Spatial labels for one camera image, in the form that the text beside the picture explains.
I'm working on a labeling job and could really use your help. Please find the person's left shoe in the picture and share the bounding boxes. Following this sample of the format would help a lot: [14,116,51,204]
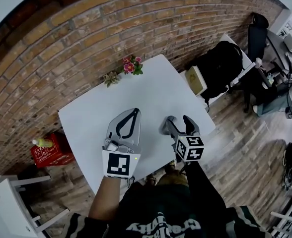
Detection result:
[146,173,158,186]

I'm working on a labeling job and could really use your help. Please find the person's right forearm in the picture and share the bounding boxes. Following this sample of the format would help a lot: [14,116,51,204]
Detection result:
[184,161,227,218]

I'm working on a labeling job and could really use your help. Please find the person's right shoe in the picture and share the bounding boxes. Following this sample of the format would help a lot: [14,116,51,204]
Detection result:
[164,160,184,176]

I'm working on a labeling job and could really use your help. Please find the green drink bottle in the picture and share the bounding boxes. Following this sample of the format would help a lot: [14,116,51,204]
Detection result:
[32,138,56,149]

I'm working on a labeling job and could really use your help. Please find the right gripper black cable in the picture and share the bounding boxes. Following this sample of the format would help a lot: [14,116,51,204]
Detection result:
[179,161,190,174]

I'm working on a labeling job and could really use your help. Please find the pink flower plant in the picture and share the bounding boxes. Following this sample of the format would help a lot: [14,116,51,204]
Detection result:
[122,55,145,76]

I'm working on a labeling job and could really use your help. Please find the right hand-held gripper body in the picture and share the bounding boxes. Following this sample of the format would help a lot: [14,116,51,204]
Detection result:
[171,131,205,163]

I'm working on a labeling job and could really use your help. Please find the grey desk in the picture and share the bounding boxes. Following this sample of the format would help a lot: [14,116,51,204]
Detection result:
[266,29,292,84]

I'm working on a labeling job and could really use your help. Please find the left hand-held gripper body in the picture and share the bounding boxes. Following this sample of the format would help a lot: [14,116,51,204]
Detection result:
[101,138,142,179]

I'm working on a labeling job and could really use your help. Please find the white chair with backpack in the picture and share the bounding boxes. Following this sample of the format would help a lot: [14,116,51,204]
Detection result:
[179,32,257,114]

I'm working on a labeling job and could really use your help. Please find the black office chair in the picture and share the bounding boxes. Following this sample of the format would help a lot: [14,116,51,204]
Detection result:
[242,12,281,114]

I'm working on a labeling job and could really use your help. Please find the beige book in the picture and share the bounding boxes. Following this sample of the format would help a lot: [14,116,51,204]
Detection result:
[184,65,209,96]

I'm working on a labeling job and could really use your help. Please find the grey mouse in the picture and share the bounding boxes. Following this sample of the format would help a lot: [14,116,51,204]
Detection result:
[159,115,178,135]

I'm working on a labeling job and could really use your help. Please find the white wooden chair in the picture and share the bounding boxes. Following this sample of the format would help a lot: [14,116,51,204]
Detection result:
[0,174,70,238]

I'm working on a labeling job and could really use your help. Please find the red fire equipment box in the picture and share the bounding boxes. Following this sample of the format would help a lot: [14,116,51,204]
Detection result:
[30,132,75,169]

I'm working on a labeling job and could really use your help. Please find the green succulent plant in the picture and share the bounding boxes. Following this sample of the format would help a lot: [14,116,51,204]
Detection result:
[102,71,121,88]

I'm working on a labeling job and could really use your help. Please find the person's left forearm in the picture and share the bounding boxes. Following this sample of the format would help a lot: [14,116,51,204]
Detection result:
[87,175,130,224]

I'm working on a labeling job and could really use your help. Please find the person's shoe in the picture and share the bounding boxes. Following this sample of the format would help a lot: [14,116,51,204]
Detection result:
[146,173,158,186]
[164,160,184,176]

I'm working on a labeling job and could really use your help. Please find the black backpack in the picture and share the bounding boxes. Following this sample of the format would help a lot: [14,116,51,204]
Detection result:
[195,40,244,109]

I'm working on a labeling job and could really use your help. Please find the person's olive trousers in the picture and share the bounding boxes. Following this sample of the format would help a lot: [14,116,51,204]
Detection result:
[158,173,189,187]

